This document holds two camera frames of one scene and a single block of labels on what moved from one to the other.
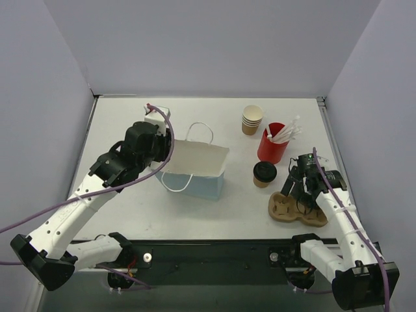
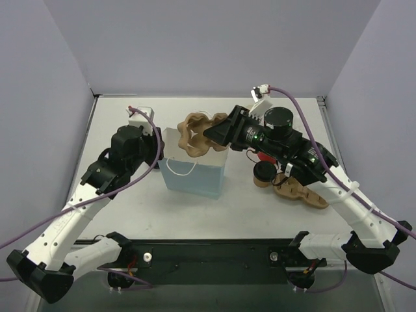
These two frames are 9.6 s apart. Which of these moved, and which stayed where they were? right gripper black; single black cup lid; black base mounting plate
Moved: right gripper black
Stayed: single black cup lid; black base mounting plate
